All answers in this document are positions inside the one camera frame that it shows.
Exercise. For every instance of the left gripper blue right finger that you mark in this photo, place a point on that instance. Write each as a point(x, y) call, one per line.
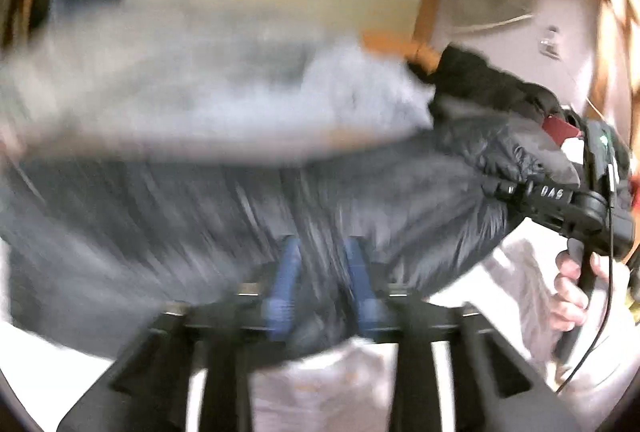
point(374, 319)

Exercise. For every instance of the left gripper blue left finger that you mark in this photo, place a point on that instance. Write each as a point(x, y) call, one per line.
point(278, 308)

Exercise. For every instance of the black puffer jacket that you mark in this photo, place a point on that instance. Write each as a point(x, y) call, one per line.
point(97, 247)

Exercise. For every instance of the person's right hand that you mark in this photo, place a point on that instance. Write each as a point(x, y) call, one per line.
point(575, 291)

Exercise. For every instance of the orange pillow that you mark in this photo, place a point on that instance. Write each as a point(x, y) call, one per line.
point(411, 50)

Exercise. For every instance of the white mosquito net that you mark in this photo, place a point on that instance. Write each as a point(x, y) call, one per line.
point(471, 16)

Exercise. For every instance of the light blue duvet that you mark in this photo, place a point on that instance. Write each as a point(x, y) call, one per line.
point(193, 79)

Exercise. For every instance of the white wall socket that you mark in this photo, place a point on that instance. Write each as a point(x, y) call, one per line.
point(549, 44)

